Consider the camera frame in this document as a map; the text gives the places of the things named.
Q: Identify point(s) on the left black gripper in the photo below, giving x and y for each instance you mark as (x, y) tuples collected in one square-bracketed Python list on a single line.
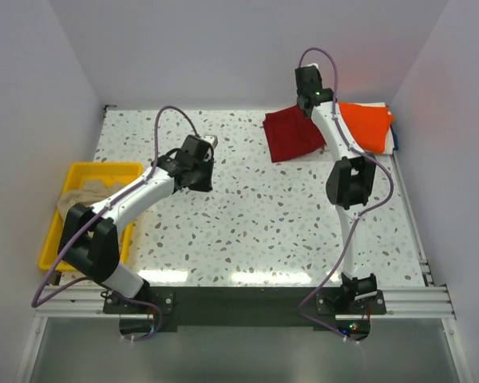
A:
[(207, 184)]

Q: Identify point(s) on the dark red t shirt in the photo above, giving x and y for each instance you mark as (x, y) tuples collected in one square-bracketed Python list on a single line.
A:
[(290, 134)]

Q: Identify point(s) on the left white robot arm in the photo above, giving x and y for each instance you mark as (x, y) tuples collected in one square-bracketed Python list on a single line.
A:
[(91, 235)]

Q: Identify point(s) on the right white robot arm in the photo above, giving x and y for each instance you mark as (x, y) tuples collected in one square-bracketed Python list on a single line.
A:
[(348, 186)]

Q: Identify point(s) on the folded orange t shirt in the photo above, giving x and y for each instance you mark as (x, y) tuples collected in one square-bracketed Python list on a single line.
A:
[(367, 125)]

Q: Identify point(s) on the folded blue t shirt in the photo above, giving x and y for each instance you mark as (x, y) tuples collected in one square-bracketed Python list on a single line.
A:
[(394, 138)]

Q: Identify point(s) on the beige t shirt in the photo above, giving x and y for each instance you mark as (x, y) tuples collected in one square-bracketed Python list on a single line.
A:
[(92, 191)]

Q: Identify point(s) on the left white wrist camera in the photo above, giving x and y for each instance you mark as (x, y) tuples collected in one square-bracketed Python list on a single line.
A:
[(211, 139)]

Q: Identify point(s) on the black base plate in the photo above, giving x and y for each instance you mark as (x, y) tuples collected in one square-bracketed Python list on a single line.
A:
[(169, 308)]

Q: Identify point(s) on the aluminium frame rail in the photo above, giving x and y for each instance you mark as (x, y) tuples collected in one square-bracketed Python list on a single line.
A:
[(419, 302)]

